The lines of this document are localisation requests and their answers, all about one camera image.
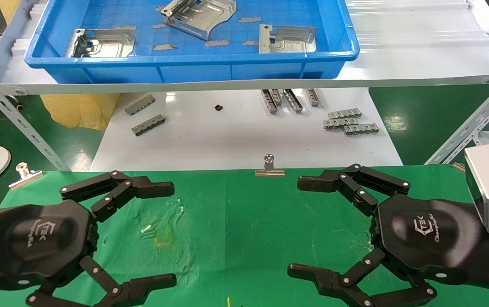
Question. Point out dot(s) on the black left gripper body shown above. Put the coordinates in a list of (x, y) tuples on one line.
[(35, 238)]

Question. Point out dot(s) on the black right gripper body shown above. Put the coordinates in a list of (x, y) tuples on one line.
[(427, 234)]

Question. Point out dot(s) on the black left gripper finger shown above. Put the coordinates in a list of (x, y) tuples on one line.
[(150, 189), (150, 285)]

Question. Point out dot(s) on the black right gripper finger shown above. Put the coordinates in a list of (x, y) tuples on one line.
[(316, 183), (312, 275)]

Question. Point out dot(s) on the stamped sheet metal part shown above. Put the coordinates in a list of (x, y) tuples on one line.
[(201, 21), (108, 44), (291, 42)]

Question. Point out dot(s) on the silver binder clip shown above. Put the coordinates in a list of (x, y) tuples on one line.
[(24, 178), (270, 172)]

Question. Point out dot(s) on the green table cloth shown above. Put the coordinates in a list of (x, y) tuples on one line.
[(248, 221)]

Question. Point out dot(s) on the yellow woven sack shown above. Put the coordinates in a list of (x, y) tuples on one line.
[(82, 111)]

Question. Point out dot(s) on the grey slotted-angle shelf rack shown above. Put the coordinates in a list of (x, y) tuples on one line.
[(14, 116)]

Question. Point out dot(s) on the blue plastic tray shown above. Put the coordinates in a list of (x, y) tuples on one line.
[(193, 72)]

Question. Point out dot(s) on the grey tape strip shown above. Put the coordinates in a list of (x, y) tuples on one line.
[(159, 26), (164, 47), (250, 19), (250, 42), (160, 8), (217, 43)]

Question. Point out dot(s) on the white corrugated shelf board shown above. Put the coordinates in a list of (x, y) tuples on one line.
[(419, 42)]

